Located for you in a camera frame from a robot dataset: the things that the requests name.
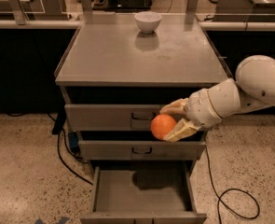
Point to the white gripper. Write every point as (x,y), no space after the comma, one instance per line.
(199,107)

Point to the orange fruit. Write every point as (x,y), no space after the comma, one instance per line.
(161,125)

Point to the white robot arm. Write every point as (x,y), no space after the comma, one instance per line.
(252,88)

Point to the steel drawer cabinet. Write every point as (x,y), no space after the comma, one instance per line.
(111,62)

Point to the open bottom steel drawer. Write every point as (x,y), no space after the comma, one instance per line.
(143,194)

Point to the middle steel drawer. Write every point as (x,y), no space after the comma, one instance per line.
(140,150)

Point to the top steel drawer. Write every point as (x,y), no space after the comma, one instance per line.
(113,117)

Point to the white ceramic bowl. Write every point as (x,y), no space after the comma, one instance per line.
(147,21)

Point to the blue power box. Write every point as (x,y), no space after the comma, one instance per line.
(73,142)

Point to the white counter rail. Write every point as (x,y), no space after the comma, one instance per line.
(205,25)

